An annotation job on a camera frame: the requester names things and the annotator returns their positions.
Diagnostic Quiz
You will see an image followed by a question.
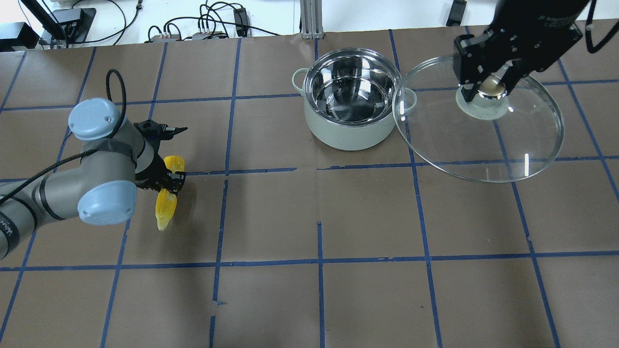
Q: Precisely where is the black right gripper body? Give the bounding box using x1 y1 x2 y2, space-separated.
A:
481 0 589 75

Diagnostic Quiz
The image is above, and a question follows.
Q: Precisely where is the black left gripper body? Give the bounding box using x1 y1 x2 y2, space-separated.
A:
134 145 173 191

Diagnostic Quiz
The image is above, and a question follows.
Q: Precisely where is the yellow corn cob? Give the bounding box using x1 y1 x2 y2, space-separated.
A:
155 156 185 231

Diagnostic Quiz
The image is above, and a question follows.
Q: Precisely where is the glass pot lid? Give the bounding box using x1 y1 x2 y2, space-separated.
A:
392 56 564 183

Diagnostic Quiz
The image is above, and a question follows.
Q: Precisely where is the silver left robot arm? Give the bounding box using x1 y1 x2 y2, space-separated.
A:
0 69 186 258

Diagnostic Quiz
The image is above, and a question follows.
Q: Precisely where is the pale green metal pot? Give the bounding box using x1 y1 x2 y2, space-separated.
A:
291 47 401 151

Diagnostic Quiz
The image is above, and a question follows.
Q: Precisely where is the brown paper table cover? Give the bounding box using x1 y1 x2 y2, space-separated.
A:
1 26 618 348

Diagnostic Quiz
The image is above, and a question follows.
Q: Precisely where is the black power adapter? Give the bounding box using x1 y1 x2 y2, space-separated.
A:
234 7 250 37

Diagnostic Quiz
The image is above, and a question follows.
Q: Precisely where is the black device on left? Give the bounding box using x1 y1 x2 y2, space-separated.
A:
0 22 40 52

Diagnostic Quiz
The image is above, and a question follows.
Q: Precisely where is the grey cable connector hub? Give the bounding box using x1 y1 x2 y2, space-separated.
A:
190 31 228 41

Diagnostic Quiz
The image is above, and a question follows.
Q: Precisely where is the aluminium frame post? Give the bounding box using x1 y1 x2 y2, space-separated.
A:
300 0 324 40

